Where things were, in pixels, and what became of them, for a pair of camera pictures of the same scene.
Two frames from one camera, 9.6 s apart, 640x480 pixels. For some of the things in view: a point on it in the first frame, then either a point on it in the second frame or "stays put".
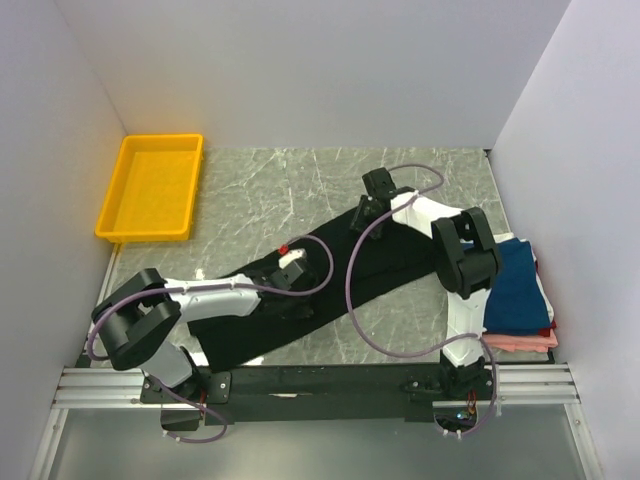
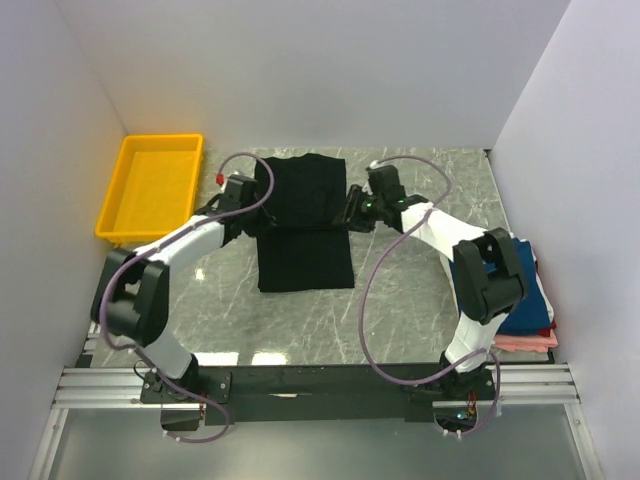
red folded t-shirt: [546, 332] stays put
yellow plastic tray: [153, 192] stays put
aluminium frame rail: [124, 388] stays put
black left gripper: [300, 312] → [266, 222]
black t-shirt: [399, 261] → [306, 249]
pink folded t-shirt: [520, 344] stays put
